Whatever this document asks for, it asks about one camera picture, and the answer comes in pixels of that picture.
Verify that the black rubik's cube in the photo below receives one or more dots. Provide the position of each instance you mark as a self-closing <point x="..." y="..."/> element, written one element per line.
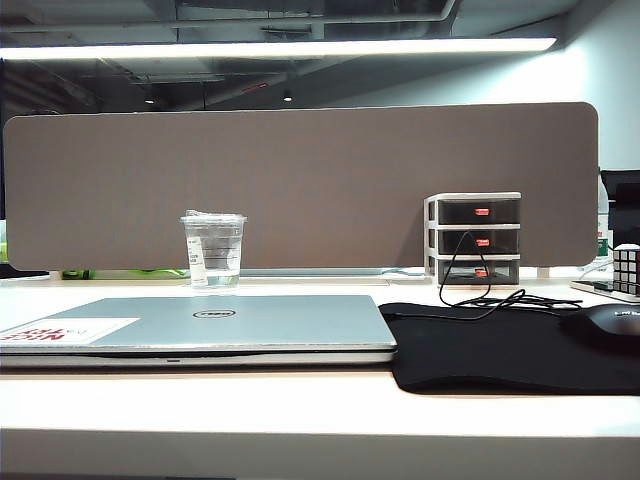
<point x="627" y="267"/>

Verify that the green plastic item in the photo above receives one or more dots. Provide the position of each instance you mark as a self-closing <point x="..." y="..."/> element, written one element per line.
<point x="150" y="273"/>

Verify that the silver closed laptop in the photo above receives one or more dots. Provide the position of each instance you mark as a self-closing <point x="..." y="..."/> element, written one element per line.
<point x="250" y="325"/>

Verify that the white drawer organizer frame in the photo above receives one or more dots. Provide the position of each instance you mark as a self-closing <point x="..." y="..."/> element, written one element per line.
<point x="430" y="225"/>

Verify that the black mouse pad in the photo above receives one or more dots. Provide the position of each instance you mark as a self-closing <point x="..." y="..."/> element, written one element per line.
<point x="475" y="350"/>

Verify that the dark translucent organizer drawer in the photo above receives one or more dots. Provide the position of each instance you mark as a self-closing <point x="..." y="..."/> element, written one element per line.
<point x="505" y="272"/>
<point x="460" y="211"/>
<point x="505" y="242"/>

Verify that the black computer mouse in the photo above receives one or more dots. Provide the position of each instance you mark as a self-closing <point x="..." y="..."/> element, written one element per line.
<point x="610" y="321"/>

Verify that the clear bottle green label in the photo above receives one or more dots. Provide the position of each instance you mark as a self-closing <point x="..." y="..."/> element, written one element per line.
<point x="603" y="220"/>

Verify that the white red laptop sticker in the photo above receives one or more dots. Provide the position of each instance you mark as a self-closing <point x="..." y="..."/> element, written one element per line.
<point x="75" y="330"/>

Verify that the black monitor stand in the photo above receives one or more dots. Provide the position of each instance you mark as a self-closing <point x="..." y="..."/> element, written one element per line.
<point x="627" y="210"/>

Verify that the clear plastic coffee cup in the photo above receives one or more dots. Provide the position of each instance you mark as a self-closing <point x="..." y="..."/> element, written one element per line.
<point x="215" y="250"/>

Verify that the long white light strip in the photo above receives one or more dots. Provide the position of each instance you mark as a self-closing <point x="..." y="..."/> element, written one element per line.
<point x="250" y="49"/>

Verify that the flat smartphone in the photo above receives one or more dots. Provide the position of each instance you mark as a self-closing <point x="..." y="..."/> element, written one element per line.
<point x="595" y="286"/>

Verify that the brown fabric desk partition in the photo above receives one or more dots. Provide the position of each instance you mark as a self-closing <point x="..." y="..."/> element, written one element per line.
<point x="300" y="185"/>

